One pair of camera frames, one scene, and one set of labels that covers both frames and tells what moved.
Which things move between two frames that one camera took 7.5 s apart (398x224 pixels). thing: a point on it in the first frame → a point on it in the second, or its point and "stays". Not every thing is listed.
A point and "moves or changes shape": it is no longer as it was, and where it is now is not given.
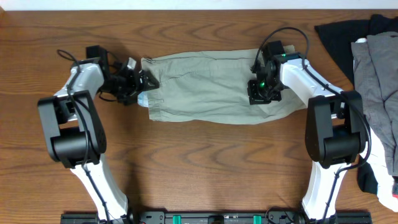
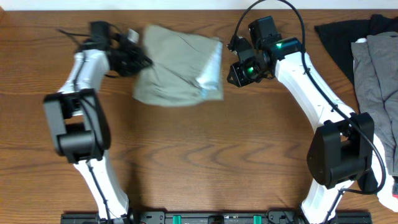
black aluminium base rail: (279, 217) stays
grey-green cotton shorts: (209, 87) moves or changes shape
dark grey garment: (375, 63) stays
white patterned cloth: (379, 162) stays
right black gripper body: (264, 91) → (249, 72)
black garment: (339, 36) stays
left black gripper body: (124, 88) → (125, 63)
